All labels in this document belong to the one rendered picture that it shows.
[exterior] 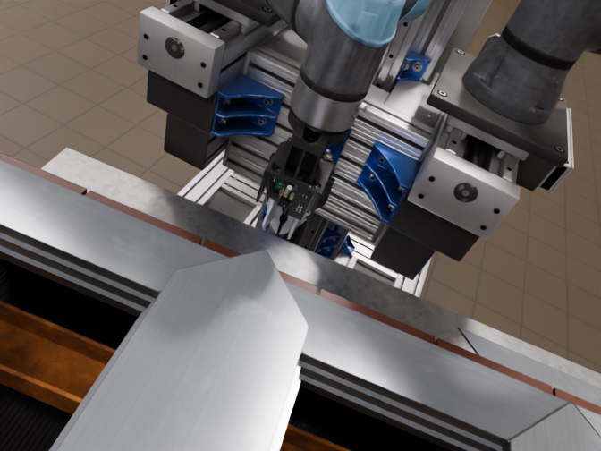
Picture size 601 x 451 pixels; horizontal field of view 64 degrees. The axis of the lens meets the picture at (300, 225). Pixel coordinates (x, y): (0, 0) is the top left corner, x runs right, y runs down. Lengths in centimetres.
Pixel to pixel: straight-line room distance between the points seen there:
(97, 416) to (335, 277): 52
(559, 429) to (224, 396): 42
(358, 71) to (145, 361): 37
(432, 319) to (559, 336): 134
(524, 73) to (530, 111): 6
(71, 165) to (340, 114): 63
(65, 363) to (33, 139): 149
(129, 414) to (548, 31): 71
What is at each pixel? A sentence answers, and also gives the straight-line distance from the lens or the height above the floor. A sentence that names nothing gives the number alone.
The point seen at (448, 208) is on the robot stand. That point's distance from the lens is 77.
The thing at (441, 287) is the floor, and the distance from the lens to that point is 204.
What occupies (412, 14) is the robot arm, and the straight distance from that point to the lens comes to 67.
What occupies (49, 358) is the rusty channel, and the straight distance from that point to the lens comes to 77.
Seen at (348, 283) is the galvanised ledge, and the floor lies 68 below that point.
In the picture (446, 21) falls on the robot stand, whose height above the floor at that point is 107.
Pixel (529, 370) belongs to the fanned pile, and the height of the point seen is 72.
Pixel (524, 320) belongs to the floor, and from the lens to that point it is 218.
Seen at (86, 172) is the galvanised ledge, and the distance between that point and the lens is 100.
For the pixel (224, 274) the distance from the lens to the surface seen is 62.
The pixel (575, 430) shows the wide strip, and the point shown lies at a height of 86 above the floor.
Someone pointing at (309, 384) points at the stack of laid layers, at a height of 83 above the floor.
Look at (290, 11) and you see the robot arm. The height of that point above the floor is 116.
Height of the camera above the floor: 135
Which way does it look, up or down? 44 degrees down
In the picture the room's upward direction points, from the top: 22 degrees clockwise
